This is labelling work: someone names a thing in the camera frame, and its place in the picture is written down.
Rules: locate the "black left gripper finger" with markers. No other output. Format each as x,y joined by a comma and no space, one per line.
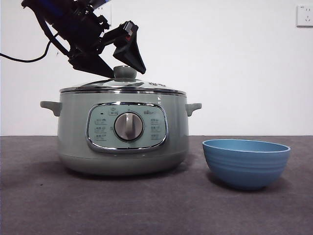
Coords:
93,64
129,51

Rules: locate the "glass lid with green knob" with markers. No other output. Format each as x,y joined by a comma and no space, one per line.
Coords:
124,72

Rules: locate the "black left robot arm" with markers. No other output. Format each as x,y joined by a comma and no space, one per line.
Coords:
73,27

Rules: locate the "pale green electric steamer pot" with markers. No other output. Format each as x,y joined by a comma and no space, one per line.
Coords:
73,137

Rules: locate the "blue ribbed bowl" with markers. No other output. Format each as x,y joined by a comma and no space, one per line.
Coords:
245,169

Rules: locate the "white wall socket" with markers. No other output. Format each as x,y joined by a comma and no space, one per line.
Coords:
305,16
109,14

